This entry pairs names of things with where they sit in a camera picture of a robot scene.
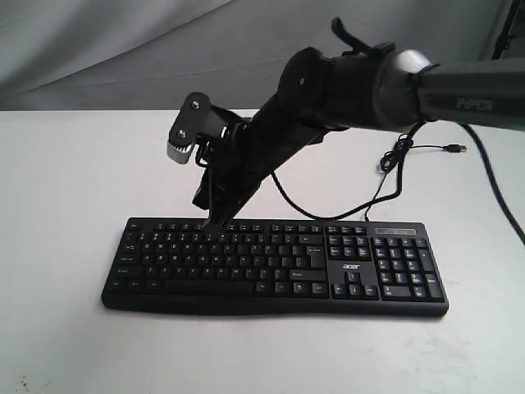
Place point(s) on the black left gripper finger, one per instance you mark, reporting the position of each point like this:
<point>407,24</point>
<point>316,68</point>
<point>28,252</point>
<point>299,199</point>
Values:
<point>205,197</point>

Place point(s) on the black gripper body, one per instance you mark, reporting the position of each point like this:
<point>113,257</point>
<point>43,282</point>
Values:
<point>276,132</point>

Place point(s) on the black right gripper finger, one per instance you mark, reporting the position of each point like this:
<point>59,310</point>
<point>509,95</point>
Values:
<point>222,209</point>

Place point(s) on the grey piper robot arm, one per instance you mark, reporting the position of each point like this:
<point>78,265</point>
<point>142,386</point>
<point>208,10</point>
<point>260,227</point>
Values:
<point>368,87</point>

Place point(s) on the black acer keyboard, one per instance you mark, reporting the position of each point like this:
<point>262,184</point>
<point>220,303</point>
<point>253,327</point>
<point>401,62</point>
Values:
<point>271,266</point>

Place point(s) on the grey backdrop cloth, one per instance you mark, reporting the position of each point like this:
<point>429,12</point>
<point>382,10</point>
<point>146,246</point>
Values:
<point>108,55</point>

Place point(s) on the black tripod stand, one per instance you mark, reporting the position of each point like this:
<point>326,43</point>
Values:
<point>507,36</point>

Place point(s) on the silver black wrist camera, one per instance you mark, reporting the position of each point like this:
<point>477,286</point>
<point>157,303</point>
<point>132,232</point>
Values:
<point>197,122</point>

